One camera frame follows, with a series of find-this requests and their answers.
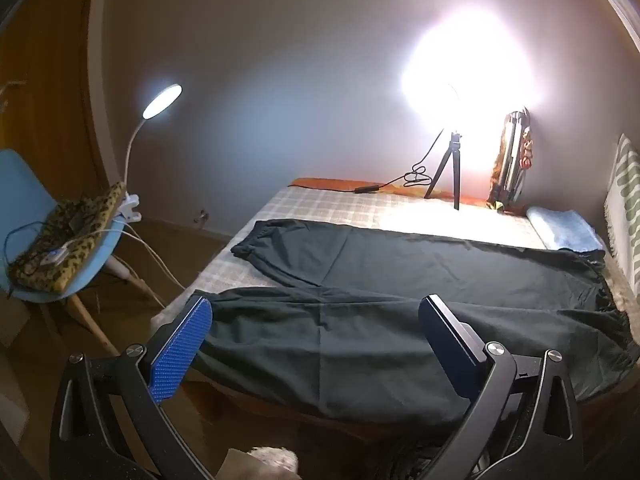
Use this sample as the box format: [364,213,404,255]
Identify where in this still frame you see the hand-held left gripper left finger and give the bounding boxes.
[49,295,221,480]

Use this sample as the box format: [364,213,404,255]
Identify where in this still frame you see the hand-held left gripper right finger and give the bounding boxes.
[418,295,586,480]

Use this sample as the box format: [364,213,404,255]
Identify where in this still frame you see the black pants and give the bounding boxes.
[197,218,640,411]

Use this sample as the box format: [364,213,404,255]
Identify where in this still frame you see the fluffy beige slipper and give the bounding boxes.
[220,445,301,480]

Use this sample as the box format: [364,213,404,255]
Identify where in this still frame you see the leopard print cushion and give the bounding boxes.
[7,182,126,293]

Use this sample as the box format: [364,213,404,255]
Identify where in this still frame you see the folded light blue towel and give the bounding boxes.
[526,206,606,252]

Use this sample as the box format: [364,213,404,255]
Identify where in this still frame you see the beige plaid blanket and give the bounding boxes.
[150,187,640,331]

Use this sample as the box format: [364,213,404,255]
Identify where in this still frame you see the orange bed sheet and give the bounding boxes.
[290,177,528,216]

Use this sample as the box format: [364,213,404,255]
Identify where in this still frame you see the light blue chair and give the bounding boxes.
[0,149,166,356]

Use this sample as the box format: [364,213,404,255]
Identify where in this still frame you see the green striped white cloth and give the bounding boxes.
[602,132,640,286]

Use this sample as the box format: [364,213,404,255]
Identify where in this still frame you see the white gooseneck clamp lamp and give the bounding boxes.
[107,82,183,223]

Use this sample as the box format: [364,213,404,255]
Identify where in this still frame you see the wooden door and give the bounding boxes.
[0,0,116,201]

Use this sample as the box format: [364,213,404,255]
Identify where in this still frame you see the white lamp cable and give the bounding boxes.
[102,220,186,291]

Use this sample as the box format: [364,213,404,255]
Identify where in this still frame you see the black ring light cable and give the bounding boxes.
[340,130,446,195]

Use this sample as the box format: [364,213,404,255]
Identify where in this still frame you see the black tripod ring light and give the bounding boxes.
[424,80,493,211]

